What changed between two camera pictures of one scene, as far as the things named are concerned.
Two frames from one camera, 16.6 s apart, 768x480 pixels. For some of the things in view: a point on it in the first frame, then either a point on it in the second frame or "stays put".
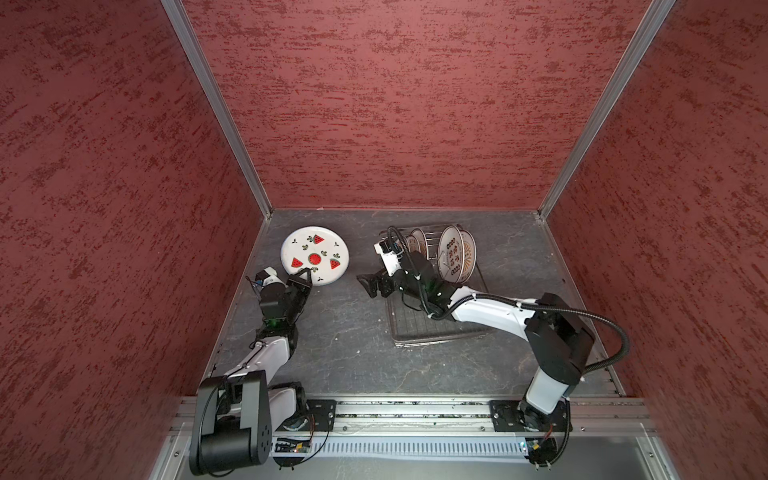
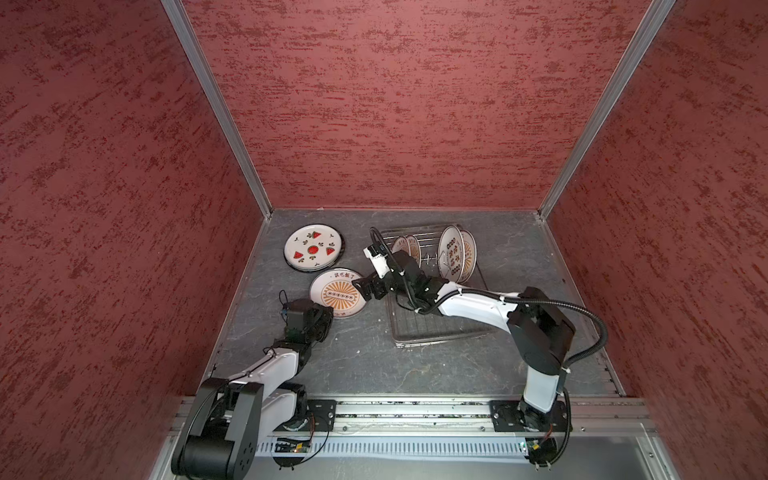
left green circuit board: (292, 447) stays put
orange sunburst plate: (470, 256) → (334, 287)
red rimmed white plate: (451, 254) stays put
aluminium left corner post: (219, 102) stays put
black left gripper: (305, 285) → (327, 313)
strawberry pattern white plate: (318, 248) stays put
